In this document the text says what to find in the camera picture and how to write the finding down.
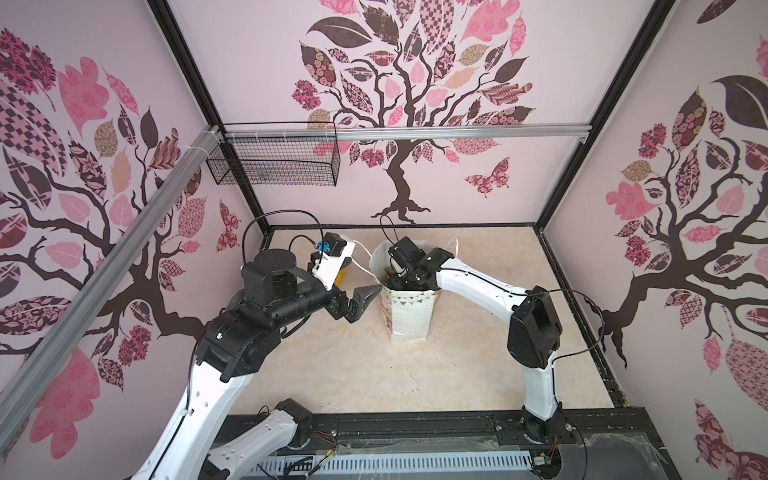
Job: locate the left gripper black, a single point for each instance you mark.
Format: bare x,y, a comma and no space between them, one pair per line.
338,308

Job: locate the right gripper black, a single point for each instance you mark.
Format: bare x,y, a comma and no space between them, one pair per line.
405,278

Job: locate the yellow snack bag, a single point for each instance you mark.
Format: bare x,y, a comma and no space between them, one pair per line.
340,276

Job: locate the white patterned paper bag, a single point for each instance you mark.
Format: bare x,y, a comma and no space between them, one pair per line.
407,313

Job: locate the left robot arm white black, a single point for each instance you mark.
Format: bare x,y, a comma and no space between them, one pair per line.
232,350

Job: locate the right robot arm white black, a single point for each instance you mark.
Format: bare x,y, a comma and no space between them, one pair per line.
534,328

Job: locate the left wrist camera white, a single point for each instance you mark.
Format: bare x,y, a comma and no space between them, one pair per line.
335,252

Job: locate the white slotted cable duct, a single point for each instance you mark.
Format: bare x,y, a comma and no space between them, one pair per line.
357,465

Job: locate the black wire basket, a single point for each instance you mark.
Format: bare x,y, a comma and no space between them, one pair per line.
277,153

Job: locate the aluminium rail back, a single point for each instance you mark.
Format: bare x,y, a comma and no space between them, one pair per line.
420,133

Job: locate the aluminium rail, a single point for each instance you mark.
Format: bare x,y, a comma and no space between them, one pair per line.
420,133
30,382

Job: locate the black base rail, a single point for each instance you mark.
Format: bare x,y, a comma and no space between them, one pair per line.
505,427

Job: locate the aluminium rail left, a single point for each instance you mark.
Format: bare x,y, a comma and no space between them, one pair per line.
30,382

